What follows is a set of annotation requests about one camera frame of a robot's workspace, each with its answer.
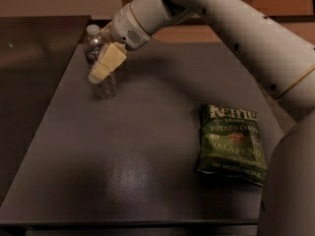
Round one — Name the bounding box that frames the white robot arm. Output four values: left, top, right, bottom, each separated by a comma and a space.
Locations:
89, 0, 315, 236

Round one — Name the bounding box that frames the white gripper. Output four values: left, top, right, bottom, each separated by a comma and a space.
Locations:
88, 4, 151, 85

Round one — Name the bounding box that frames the clear plastic water bottle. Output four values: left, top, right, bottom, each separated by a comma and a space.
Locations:
84, 25, 117, 99

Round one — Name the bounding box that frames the green jalapeno chips bag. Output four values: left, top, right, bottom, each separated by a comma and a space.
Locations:
197, 104, 267, 186

